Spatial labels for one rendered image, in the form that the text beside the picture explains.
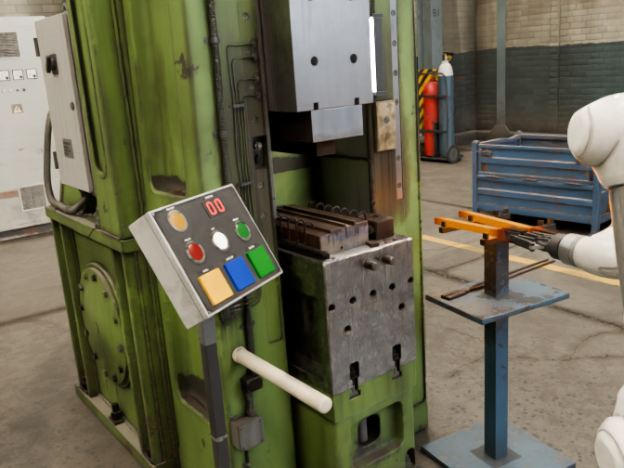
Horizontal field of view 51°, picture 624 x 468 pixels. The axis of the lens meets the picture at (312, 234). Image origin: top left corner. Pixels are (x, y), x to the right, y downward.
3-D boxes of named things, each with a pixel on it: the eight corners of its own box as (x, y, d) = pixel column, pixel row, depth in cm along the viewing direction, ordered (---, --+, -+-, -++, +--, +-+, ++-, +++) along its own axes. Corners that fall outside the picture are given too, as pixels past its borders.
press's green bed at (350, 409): (419, 474, 244) (415, 359, 232) (341, 521, 223) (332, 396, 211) (326, 418, 287) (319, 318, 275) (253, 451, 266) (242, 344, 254)
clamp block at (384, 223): (395, 235, 224) (395, 216, 222) (376, 240, 219) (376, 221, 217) (371, 229, 233) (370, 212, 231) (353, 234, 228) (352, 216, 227)
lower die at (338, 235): (369, 242, 217) (367, 217, 215) (320, 256, 205) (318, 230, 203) (294, 224, 250) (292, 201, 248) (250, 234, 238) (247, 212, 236)
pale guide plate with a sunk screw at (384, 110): (396, 148, 234) (396, 99, 230) (378, 151, 229) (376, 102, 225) (393, 148, 236) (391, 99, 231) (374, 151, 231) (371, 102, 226)
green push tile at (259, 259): (276, 269, 175) (263, 244, 176) (261, 277, 169) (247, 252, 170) (271, 271, 176) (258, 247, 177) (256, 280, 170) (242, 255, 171)
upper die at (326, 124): (363, 135, 208) (361, 104, 205) (313, 143, 196) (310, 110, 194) (287, 129, 241) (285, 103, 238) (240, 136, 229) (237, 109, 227)
